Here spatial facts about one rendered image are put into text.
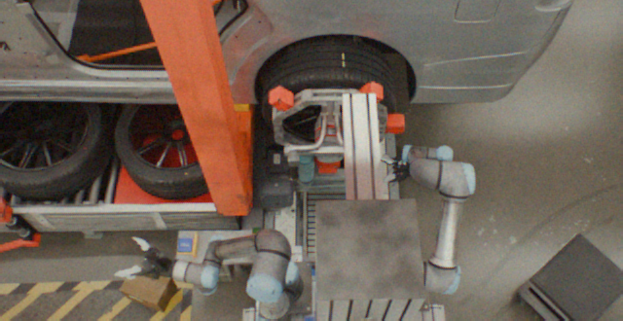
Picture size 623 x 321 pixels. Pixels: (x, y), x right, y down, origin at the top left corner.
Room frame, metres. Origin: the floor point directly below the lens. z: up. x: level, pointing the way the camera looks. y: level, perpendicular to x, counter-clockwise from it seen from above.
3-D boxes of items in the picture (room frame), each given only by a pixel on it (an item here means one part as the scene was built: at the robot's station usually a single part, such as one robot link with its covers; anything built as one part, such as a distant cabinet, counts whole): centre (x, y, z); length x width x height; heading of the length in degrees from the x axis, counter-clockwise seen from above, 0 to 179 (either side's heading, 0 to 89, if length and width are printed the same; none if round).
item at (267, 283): (0.61, 0.17, 1.19); 0.15 x 0.12 x 0.55; 168
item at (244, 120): (1.59, 0.45, 0.69); 0.52 x 0.17 x 0.35; 2
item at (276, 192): (1.54, 0.25, 0.26); 0.42 x 0.18 x 0.35; 2
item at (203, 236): (1.04, 0.51, 0.44); 0.43 x 0.17 x 0.03; 92
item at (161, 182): (1.69, 0.81, 0.39); 0.66 x 0.66 x 0.24
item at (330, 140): (1.46, -0.03, 0.85); 0.21 x 0.14 x 0.14; 2
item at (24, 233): (1.19, 1.61, 0.30); 0.09 x 0.05 x 0.50; 92
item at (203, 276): (0.66, 0.43, 1.21); 0.11 x 0.08 x 0.09; 78
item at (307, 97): (1.53, -0.03, 0.85); 0.54 x 0.07 x 0.54; 92
